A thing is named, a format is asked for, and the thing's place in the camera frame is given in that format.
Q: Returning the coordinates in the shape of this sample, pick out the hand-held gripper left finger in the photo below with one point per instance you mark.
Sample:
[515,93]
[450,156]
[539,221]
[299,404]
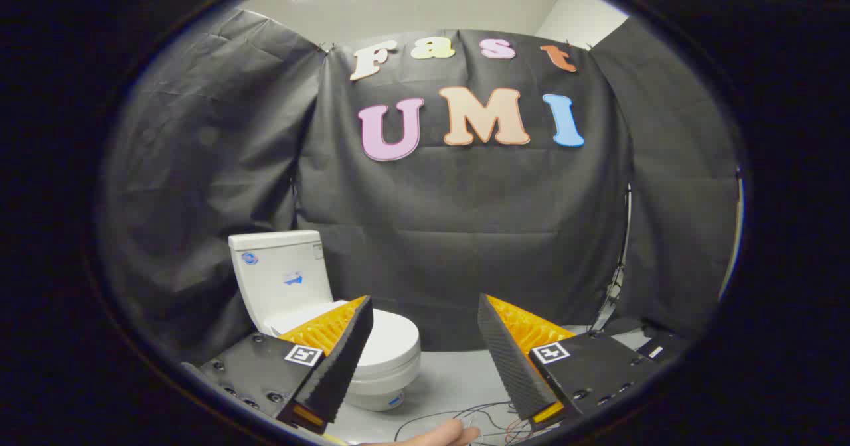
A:
[345,360]

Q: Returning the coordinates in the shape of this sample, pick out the white toilet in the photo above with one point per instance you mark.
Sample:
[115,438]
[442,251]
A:
[279,273]

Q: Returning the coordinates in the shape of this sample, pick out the white toilet lid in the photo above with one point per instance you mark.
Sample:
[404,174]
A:
[392,340]

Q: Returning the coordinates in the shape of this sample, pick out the black backdrop cloth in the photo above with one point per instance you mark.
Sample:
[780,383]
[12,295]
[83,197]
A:
[465,220]

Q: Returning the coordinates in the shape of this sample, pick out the black box with white label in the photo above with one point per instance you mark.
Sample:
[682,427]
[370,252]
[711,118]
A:
[664,350]

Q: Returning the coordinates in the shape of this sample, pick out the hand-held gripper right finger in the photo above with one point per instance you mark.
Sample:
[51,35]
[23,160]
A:
[508,366]

